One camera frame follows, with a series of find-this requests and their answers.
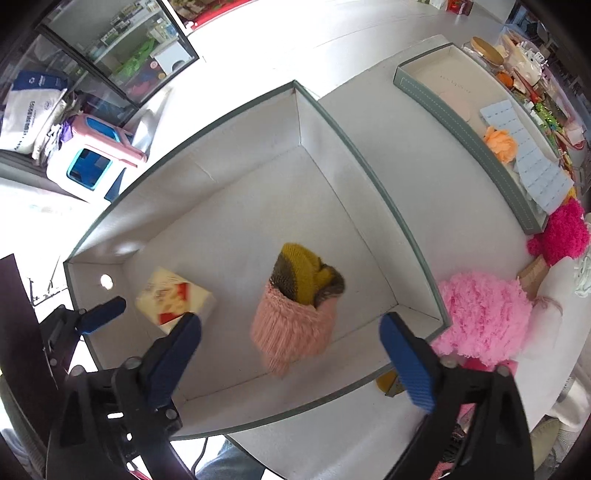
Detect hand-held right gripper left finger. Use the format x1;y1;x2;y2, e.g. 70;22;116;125
46;312;204;480

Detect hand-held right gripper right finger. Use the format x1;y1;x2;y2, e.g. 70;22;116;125
379;312;536;480

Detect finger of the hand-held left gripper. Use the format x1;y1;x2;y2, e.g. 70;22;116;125
41;296;127;370

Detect pink and yellow sock roll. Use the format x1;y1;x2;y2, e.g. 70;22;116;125
249;242;346;380

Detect large grey-green box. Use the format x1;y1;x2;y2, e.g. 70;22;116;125
62;79;451;437

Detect black metal stand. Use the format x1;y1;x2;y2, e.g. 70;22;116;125
28;263;64;306

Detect yellow and red tissue pack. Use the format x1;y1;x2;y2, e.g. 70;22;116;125
135;266;217;337

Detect light pink fluffy bundle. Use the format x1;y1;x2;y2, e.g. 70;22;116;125
429;271;534;367

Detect person's blue jeans leg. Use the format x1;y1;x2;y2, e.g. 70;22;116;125
194;438;265;480

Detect small brown cardboard box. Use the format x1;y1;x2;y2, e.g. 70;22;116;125
517;256;550;298

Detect pink and white plastic stool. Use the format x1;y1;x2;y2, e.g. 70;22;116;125
46;113;148;204

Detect magenta fluffy ball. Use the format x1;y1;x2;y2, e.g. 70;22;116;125
526;198;589;267

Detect white printed tote bag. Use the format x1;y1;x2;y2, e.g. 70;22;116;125
0;71;70;155

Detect orange fluffy ball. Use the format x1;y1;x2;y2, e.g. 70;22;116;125
482;126;520;164

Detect light blue perforated sheet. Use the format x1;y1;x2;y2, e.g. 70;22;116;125
478;99;573;215

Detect glass display cabinet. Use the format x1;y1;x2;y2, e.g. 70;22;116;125
34;0;200;112

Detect shallow grey-green box lid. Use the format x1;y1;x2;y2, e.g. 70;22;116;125
393;42;550;235

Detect pile of assorted small items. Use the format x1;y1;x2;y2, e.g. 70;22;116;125
499;23;591;181

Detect round wooden lid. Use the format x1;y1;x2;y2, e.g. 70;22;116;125
470;37;509;68

